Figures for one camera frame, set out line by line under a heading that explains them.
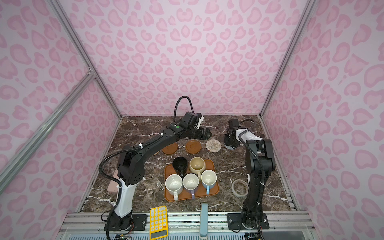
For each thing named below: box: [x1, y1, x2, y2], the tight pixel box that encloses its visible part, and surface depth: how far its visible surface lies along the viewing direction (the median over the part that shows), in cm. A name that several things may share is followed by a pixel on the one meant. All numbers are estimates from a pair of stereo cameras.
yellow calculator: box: [149, 205, 169, 240], surface depth 73 cm
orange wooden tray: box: [164, 156, 220, 201], surface depth 82 cm
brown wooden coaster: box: [185, 139, 202, 154], surface depth 103 cm
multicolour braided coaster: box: [205, 139, 222, 153], surface depth 103 cm
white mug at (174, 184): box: [165, 174, 184, 201], surface depth 80 cm
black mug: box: [172, 156, 188, 178], surface depth 86 cm
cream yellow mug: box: [189, 156, 206, 182], surface depth 86 cm
